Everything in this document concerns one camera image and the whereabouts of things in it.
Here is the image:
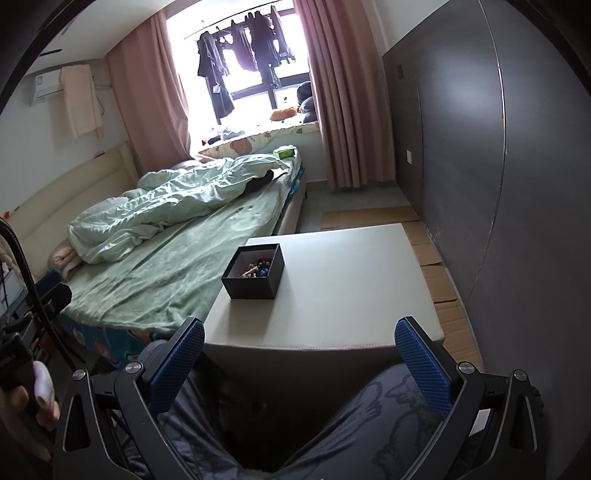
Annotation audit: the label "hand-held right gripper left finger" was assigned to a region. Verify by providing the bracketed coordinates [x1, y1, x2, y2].
[53, 316, 205, 480]

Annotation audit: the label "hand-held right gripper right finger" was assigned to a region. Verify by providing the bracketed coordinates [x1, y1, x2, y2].
[394, 316, 542, 480]

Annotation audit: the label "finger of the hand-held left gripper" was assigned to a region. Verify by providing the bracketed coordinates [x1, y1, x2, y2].
[28, 270, 74, 320]

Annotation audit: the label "black square box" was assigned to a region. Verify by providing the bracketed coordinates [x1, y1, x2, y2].
[221, 243, 286, 301]

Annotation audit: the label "pile of colourful jewelry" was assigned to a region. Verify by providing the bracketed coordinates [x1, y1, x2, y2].
[239, 258, 274, 279]

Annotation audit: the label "person's left hand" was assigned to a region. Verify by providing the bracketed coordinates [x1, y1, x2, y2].
[0, 360, 62, 463]

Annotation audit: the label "pink pillow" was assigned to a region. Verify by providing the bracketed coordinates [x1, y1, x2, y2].
[48, 242, 86, 280]

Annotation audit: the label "person's grey printed pants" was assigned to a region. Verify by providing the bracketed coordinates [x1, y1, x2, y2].
[99, 339, 486, 480]

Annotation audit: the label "bed with green sheet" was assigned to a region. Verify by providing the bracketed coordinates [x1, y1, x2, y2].
[46, 148, 309, 370]

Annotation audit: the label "beige bed headboard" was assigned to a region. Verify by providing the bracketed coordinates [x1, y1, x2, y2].
[0, 142, 140, 278]

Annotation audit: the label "white low table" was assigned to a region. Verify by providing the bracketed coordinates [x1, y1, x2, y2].
[198, 223, 448, 407]

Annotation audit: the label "light green quilt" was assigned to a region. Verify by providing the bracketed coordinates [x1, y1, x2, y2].
[68, 154, 301, 265]

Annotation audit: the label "dark cloth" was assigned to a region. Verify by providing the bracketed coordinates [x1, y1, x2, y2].
[244, 170, 275, 193]

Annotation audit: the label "beige hanging towel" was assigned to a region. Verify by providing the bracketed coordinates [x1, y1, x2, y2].
[60, 64, 103, 138]

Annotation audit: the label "white air conditioner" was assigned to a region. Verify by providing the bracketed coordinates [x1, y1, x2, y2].
[30, 68, 65, 106]

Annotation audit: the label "pink curtain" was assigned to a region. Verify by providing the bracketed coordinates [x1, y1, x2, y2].
[293, 0, 398, 189]
[107, 9, 193, 179]

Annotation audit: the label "printed window seat cushion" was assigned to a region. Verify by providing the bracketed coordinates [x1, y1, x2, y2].
[198, 124, 320, 160]

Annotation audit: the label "long dark hanging garment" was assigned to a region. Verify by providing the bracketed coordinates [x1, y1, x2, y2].
[197, 32, 235, 120]

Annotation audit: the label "dark bag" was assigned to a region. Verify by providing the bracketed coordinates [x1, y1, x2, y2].
[297, 80, 319, 124]

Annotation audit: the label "short dark hanging garment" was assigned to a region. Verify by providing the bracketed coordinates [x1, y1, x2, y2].
[228, 19, 259, 73]

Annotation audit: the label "dark hanging jacket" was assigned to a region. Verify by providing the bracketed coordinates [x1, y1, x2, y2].
[250, 4, 296, 88]

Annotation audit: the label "black braided cable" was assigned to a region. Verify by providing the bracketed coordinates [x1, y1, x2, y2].
[0, 219, 79, 372]

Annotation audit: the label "window with dark frame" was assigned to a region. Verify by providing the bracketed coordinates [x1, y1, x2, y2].
[166, 0, 320, 139]

